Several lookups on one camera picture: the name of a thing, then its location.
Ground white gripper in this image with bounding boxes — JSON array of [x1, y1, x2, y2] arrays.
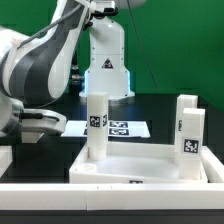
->
[[0, 109, 67, 137]]

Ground white desk top tray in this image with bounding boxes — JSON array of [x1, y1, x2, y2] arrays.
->
[[69, 141, 208, 184]]

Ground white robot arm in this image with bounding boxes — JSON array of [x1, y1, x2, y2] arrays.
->
[[0, 0, 145, 137]]

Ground fiducial marker sheet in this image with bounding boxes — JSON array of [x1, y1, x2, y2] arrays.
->
[[62, 120, 150, 138]]

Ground white left fence block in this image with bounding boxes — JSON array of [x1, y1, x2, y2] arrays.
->
[[0, 146, 13, 177]]

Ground black camera on stand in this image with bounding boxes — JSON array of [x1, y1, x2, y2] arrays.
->
[[71, 0, 120, 96]]

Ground white front fence rail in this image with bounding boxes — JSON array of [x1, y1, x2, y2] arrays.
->
[[0, 183, 224, 211]]

